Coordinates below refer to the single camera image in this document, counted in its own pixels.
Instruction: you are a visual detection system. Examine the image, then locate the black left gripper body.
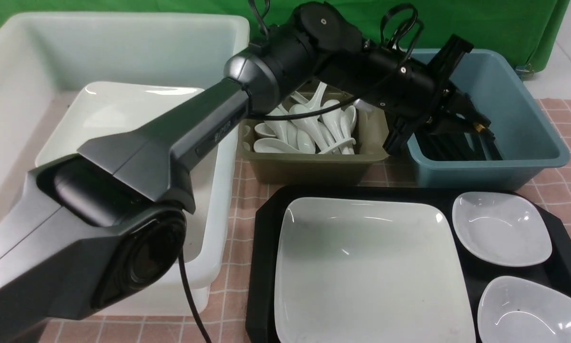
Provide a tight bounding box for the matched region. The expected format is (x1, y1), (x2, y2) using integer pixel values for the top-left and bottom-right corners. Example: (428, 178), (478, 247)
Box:
(323, 35), (486, 154)

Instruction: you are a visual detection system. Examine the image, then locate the white small bowl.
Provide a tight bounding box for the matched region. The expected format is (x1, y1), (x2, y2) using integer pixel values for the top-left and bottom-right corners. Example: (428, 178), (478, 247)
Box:
(477, 276), (571, 343)
(452, 192), (553, 267)

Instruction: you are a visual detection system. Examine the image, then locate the large white square plate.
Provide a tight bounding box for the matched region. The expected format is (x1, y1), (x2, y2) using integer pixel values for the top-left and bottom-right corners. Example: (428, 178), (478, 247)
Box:
(274, 197), (477, 343)

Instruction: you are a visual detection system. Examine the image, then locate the white ceramic soup spoon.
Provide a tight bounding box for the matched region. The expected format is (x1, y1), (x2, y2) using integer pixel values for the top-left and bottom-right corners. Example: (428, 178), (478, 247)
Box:
(253, 138), (302, 154)

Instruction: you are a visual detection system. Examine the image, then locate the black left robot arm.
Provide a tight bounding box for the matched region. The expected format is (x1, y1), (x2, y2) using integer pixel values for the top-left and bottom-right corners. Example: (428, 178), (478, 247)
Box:
(0, 0), (494, 343)

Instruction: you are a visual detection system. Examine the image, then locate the white square plate in bin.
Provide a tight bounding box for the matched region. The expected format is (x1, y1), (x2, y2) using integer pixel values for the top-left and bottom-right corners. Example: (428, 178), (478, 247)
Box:
(35, 81), (219, 248)

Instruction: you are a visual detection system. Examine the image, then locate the black chopsticks bundle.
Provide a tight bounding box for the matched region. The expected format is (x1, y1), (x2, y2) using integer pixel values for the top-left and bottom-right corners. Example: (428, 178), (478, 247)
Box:
(415, 132), (503, 162)

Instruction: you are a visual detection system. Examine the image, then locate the olive green plastic bin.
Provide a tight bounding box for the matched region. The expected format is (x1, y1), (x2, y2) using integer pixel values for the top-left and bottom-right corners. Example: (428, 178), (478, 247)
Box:
(237, 107), (388, 185)

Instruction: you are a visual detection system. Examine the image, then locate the blue plastic bin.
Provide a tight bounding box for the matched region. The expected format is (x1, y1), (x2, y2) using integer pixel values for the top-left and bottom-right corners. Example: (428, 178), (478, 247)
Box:
(408, 49), (570, 191)

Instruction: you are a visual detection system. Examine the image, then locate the white spoons pile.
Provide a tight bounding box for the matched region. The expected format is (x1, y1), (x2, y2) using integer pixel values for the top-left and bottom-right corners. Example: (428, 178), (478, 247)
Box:
(264, 82), (357, 155)

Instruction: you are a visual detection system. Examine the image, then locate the green cloth backdrop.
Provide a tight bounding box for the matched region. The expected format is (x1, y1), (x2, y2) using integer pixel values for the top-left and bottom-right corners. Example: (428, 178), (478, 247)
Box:
(0, 0), (569, 71)

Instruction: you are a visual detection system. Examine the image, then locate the pink checkered tablecloth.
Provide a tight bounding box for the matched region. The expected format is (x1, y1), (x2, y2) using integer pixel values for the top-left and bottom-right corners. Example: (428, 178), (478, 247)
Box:
(40, 99), (571, 343)

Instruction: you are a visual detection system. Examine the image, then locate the black serving tray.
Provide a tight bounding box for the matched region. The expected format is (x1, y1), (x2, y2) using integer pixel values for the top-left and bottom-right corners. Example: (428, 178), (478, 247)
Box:
(245, 185), (571, 343)

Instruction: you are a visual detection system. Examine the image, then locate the large white plastic bin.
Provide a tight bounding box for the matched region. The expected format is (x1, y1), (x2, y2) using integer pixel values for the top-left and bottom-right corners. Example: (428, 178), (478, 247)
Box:
(0, 12), (249, 316)

